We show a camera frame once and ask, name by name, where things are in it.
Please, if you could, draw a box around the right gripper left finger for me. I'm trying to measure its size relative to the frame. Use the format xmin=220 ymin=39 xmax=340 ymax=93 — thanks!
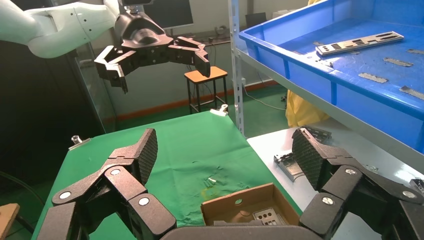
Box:
xmin=36 ymin=128 xmax=176 ymax=240

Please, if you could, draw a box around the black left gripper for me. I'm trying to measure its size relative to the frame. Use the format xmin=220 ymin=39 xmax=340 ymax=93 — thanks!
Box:
xmin=93 ymin=11 xmax=212 ymax=95

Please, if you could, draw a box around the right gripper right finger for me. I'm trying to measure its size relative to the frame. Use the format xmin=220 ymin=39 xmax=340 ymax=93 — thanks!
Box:
xmin=292 ymin=127 xmax=424 ymax=240

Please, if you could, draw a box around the blue plastic tray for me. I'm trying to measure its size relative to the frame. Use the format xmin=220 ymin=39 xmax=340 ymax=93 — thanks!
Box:
xmin=239 ymin=0 xmax=424 ymax=155

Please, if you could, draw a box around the shallow cardboard box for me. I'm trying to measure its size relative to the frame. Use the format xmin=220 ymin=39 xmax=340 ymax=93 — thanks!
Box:
xmin=200 ymin=182 xmax=303 ymax=228

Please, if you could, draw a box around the dark computer monitor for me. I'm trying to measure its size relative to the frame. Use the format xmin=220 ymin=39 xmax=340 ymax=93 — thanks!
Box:
xmin=145 ymin=0 xmax=195 ymax=30

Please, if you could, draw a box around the wooden top stool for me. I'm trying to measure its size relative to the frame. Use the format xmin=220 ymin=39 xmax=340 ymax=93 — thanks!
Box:
xmin=184 ymin=66 xmax=229 ymax=115

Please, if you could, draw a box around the green table cloth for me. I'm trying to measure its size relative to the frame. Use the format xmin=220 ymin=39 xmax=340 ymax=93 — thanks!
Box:
xmin=31 ymin=110 xmax=303 ymax=240

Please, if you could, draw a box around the long narrow metal part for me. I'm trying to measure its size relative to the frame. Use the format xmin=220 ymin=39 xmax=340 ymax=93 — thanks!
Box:
xmin=410 ymin=178 xmax=424 ymax=196

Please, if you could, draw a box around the yellow plastic bag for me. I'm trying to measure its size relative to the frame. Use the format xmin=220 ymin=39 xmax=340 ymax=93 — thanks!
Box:
xmin=285 ymin=0 xmax=332 ymax=129

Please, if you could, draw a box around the black rectangular object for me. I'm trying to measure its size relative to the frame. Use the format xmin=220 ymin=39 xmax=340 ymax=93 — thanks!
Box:
xmin=245 ymin=12 xmax=268 ymax=29

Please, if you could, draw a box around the wooden board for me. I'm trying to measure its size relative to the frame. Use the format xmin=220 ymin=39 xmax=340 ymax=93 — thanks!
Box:
xmin=0 ymin=202 xmax=21 ymax=240

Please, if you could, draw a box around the bent sheet metal bracket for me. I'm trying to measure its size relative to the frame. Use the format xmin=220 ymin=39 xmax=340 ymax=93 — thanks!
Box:
xmin=303 ymin=125 xmax=333 ymax=142
xmin=273 ymin=152 xmax=304 ymax=183

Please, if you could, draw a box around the dark glass enclosure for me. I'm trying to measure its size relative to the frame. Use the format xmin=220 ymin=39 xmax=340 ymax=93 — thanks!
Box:
xmin=0 ymin=41 xmax=117 ymax=200

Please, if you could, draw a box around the thin white cable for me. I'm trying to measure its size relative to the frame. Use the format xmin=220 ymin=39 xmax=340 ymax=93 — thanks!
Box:
xmin=244 ymin=88 xmax=288 ymax=112

